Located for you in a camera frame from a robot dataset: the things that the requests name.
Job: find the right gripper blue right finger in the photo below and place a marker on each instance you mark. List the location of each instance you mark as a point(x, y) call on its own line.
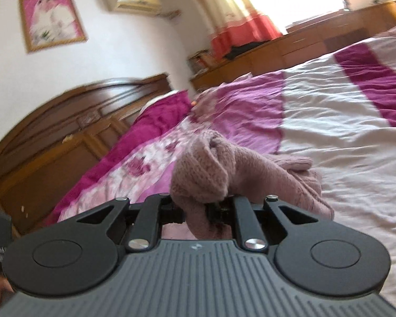
point(236, 211)

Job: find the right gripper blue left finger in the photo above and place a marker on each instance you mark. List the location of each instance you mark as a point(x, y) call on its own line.
point(155, 212)

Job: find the pink knitted cardigan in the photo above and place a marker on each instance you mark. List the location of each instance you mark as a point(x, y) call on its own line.
point(212, 168)

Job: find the dark wooden headboard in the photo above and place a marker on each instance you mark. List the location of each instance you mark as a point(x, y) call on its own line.
point(46, 153)

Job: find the magenta pillow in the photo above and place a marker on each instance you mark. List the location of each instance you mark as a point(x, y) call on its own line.
point(155, 121)

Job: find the magenta striped bedspread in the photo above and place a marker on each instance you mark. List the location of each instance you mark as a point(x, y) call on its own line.
point(338, 109)

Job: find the stack of books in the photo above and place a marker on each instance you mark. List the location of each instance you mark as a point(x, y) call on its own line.
point(202, 61)

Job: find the black cloth on cabinet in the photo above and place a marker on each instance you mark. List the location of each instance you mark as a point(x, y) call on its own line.
point(238, 50)

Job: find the long wooden drawer cabinet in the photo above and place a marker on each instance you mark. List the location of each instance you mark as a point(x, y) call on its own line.
point(301, 45)

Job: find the orange and cream curtain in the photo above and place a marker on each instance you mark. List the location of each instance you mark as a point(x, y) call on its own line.
point(234, 23)

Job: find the framed wedding photo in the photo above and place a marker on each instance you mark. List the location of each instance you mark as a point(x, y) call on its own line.
point(49, 23)

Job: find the small metal figurine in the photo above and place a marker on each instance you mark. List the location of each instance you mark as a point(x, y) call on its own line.
point(346, 5)

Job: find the wall air conditioner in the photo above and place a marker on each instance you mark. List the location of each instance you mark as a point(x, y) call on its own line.
point(145, 7)

